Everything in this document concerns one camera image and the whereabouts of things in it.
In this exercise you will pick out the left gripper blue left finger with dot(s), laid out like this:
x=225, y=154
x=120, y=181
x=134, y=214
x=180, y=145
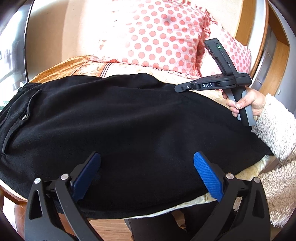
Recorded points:
x=83, y=174

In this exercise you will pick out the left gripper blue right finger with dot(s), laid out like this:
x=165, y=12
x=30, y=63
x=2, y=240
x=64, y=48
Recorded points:
x=211, y=175

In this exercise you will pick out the black pants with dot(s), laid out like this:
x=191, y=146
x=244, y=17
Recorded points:
x=145, y=132

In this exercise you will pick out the person's right hand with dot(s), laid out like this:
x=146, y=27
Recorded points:
x=253, y=98

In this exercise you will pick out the polka dot pillow near door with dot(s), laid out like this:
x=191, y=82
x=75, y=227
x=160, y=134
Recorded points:
x=238, y=53

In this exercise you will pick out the person's black trouser legs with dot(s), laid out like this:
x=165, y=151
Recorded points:
x=165, y=227

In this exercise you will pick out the polka dot pillow near window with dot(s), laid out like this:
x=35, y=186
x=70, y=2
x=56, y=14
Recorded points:
x=166, y=35

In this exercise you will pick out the orange bed skirt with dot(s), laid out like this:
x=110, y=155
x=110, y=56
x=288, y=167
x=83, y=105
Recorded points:
x=81, y=65

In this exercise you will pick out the window with curtain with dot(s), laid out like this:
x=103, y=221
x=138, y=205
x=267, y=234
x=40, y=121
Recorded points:
x=14, y=73

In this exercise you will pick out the wooden door frame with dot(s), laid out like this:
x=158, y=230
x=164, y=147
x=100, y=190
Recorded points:
x=260, y=29

